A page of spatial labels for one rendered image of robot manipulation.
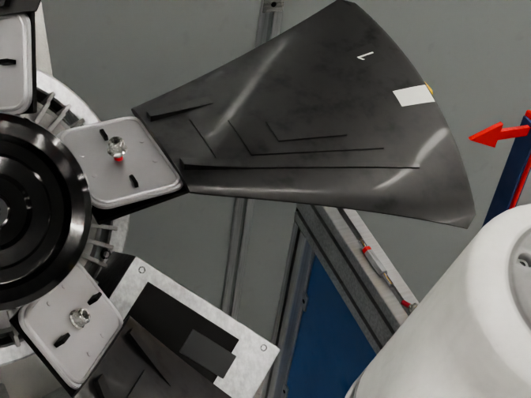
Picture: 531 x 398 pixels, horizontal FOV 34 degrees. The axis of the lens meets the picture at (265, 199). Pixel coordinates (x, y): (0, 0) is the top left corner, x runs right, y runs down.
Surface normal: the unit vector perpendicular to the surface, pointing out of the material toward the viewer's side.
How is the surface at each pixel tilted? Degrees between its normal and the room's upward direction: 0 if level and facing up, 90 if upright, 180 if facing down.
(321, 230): 90
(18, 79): 61
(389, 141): 18
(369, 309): 90
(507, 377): 96
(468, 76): 90
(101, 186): 2
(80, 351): 46
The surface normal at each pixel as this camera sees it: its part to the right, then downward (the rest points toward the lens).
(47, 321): 0.80, -0.47
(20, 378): 0.36, -0.01
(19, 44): -0.48, 0.01
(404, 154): 0.32, -0.52
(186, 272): 0.36, 0.63
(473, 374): -0.83, 0.33
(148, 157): 0.09, -0.76
